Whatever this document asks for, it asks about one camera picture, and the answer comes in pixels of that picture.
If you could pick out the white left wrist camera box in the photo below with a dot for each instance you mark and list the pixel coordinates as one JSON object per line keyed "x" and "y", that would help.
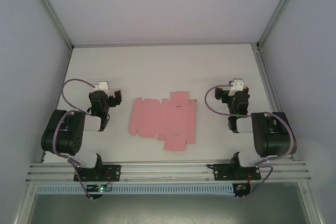
{"x": 102, "y": 85}

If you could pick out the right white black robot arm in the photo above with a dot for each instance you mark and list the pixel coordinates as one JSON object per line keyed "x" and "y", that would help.
{"x": 275, "y": 140}

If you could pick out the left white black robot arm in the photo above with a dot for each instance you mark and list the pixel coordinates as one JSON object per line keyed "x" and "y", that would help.
{"x": 65, "y": 134}

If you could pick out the pink paper box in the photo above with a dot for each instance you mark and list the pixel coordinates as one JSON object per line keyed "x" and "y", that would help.
{"x": 157, "y": 119}

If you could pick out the aluminium frame post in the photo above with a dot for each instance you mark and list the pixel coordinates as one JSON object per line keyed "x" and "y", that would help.
{"x": 279, "y": 11}
{"x": 50, "y": 11}

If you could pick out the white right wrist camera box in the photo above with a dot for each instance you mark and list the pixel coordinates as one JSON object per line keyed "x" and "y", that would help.
{"x": 237, "y": 83}

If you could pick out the aluminium mounting rail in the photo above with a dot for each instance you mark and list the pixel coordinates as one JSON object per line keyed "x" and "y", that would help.
{"x": 168, "y": 169}

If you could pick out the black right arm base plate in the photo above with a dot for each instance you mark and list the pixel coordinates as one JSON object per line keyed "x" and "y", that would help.
{"x": 220, "y": 172}

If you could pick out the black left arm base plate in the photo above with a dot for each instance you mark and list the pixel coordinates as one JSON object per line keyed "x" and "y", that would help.
{"x": 113, "y": 172}

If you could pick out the circuit board with green light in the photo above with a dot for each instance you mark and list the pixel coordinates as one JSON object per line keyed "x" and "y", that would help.
{"x": 101, "y": 189}

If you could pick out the small green circuit board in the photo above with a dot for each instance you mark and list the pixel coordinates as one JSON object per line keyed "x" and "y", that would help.
{"x": 241, "y": 188}

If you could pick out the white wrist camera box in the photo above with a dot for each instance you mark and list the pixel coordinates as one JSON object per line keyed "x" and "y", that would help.
{"x": 237, "y": 83}
{"x": 102, "y": 85}

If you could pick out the aluminium table side rail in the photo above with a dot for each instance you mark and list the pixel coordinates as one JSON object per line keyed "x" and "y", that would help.
{"x": 267, "y": 90}
{"x": 56, "y": 103}

